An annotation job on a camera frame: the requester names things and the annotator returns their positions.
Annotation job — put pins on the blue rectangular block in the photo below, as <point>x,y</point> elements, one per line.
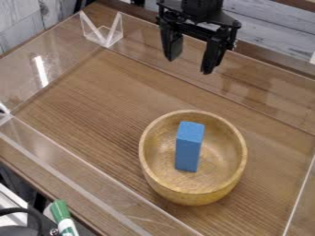
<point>188,144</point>

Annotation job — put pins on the brown wooden bowl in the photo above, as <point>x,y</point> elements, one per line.
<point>222,159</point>

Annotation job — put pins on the clear acrylic corner bracket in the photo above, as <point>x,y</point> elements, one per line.
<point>105,36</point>

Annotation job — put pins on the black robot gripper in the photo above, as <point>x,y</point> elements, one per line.
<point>200,19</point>

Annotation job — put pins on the green white marker pen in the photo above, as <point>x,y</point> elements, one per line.
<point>61,216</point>

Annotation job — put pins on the clear acrylic tray wall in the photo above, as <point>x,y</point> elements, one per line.
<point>99,200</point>

